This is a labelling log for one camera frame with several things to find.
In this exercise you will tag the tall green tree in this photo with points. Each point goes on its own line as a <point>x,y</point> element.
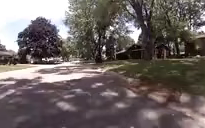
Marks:
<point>98,50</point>

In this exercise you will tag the grey asphalt road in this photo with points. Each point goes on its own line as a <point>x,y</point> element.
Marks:
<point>73,100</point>

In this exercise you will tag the thick-trunked tree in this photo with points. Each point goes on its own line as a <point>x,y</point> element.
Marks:
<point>148,43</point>

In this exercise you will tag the dark round tree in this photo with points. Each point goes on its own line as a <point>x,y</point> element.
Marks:
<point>40,38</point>

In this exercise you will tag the grass lawn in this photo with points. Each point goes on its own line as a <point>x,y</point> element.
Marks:
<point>170,71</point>

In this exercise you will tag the pale concrete kerb strip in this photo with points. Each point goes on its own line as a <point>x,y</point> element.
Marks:
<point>163,96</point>

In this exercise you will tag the grass verge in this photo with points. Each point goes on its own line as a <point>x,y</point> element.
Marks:
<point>5,68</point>

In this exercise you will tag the brown house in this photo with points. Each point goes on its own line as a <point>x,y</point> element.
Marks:
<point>203,43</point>

